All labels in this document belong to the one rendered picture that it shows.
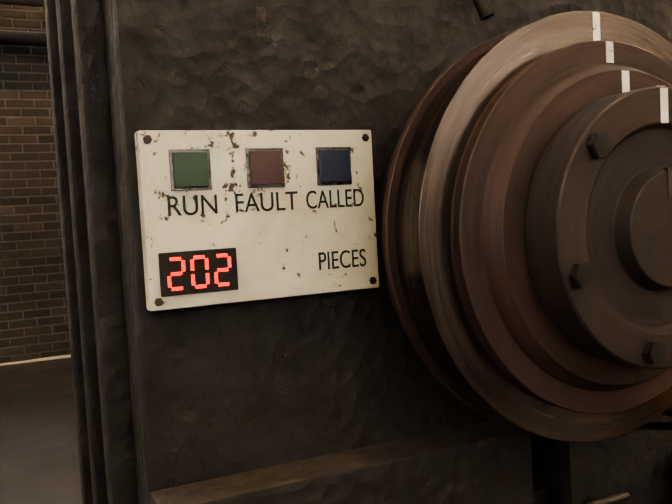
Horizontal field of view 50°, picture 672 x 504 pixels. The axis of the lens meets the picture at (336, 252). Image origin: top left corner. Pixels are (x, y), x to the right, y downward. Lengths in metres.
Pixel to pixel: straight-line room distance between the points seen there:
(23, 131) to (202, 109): 5.99
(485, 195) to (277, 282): 0.24
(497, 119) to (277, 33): 0.26
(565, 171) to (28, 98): 6.28
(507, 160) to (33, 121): 6.19
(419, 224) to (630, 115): 0.23
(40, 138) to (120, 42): 5.98
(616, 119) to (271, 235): 0.36
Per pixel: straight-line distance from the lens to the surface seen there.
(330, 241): 0.79
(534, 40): 0.80
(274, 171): 0.77
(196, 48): 0.79
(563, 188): 0.69
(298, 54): 0.82
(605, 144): 0.71
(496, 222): 0.70
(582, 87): 0.78
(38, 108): 6.78
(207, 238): 0.75
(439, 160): 0.71
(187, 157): 0.74
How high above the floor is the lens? 1.15
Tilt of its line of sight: 3 degrees down
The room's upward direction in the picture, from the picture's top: 3 degrees counter-clockwise
